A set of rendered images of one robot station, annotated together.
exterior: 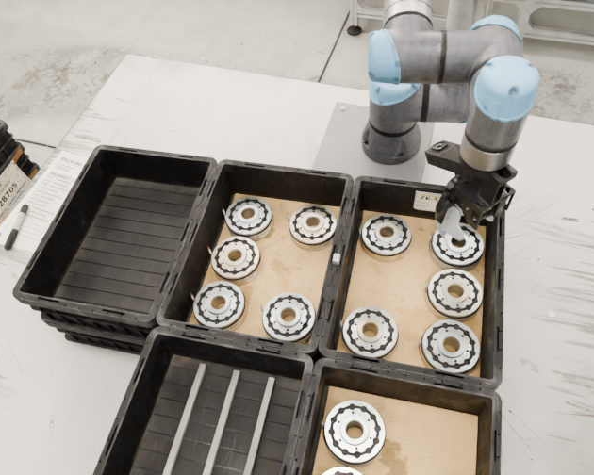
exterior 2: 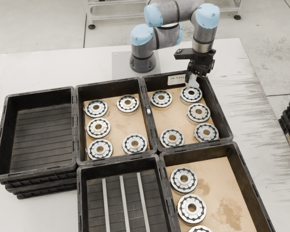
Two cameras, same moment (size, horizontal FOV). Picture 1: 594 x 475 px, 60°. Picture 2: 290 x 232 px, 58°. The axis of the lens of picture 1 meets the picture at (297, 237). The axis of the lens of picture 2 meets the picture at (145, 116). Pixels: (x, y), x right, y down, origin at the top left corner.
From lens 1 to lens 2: 0.27 m
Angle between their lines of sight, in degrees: 17
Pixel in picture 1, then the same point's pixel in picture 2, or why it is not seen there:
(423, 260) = (179, 105)
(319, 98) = (100, 53)
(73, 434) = not seen: outside the picture
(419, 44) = (167, 7)
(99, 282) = (31, 161)
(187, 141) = (43, 88)
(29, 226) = not seen: outside the picture
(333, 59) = (86, 42)
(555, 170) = not seen: hidden behind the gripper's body
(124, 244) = (37, 140)
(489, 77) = (202, 12)
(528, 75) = (216, 8)
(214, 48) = (22, 49)
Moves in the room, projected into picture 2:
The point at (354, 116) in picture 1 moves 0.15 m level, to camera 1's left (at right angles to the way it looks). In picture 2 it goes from (122, 56) to (98, 66)
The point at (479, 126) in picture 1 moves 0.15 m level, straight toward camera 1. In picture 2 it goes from (201, 33) to (208, 65)
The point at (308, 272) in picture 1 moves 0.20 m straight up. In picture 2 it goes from (134, 124) to (131, 95)
